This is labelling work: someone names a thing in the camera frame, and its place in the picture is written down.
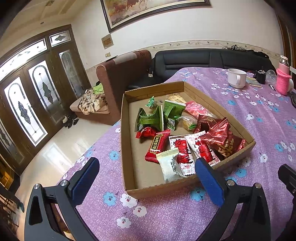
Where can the black small container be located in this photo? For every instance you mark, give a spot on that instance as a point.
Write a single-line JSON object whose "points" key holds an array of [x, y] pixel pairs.
{"points": [[260, 76]]}

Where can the wooden glass doors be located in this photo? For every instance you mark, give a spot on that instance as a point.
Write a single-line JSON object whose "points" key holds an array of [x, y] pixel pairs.
{"points": [[40, 78]]}

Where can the pink knitted sleeve bottle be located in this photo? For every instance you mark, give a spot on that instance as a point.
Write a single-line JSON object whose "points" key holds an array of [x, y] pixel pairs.
{"points": [[283, 76]]}

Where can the black glasses case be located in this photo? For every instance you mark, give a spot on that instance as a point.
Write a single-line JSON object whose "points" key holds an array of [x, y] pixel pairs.
{"points": [[293, 99]]}

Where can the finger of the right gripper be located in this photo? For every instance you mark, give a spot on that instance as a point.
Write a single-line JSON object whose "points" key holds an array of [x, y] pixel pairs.
{"points": [[287, 176]]}

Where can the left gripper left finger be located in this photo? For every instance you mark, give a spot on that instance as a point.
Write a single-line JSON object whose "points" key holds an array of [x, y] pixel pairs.
{"points": [[41, 223]]}

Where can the red sesame candy bar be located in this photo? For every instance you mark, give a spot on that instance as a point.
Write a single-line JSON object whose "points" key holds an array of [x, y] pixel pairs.
{"points": [[157, 146]]}

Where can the floral blanket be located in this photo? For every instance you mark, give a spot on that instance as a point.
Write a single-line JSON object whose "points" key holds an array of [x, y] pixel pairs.
{"points": [[92, 101]]}

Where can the small red candy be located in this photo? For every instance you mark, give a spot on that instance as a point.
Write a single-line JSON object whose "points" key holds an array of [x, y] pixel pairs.
{"points": [[147, 132]]}

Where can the framed horse painting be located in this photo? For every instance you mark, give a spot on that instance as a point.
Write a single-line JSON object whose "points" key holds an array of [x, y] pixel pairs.
{"points": [[119, 14]]}

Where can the dark red foil snack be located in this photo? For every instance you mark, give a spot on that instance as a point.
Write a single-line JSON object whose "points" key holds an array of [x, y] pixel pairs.
{"points": [[205, 123], [220, 139]]}

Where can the green white candy wrapper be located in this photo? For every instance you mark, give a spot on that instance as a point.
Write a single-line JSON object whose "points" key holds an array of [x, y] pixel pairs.
{"points": [[152, 103]]}

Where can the yellow cracker packet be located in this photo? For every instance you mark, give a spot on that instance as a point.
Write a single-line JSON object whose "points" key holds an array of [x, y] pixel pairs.
{"points": [[175, 97]]}

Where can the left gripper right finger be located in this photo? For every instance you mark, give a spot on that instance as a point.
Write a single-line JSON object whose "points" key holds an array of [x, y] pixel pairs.
{"points": [[253, 222]]}

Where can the white ceramic mug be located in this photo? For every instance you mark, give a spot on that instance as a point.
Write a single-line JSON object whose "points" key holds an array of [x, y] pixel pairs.
{"points": [[236, 78]]}

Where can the clear glass dome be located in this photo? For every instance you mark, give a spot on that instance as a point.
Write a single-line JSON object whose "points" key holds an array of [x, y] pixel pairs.
{"points": [[271, 76]]}

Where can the small booklet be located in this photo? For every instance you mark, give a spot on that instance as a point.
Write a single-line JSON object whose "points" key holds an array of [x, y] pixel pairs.
{"points": [[253, 82]]}

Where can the green snack bag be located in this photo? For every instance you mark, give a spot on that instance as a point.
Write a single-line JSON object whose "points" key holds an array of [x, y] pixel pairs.
{"points": [[155, 120], [172, 111]]}

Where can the black leather sofa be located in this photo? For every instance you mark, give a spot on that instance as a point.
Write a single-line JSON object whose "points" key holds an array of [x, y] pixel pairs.
{"points": [[166, 63]]}

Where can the brown armchair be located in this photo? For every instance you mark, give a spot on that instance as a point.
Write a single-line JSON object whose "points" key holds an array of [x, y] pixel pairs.
{"points": [[116, 75]]}

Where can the white round object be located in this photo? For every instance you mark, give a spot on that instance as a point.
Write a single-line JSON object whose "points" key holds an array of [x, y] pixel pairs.
{"points": [[291, 85]]}

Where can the white red snack packet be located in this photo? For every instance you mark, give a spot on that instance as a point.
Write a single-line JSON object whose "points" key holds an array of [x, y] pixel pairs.
{"points": [[201, 150]]}

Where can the clear green edged packet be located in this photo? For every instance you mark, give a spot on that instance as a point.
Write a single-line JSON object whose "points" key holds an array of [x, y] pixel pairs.
{"points": [[188, 122]]}

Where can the white cream snack packet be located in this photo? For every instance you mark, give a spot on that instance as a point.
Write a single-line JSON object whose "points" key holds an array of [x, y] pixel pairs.
{"points": [[170, 168]]}

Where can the pink snack packet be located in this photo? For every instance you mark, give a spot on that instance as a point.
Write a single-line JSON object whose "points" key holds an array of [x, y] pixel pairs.
{"points": [[196, 109]]}

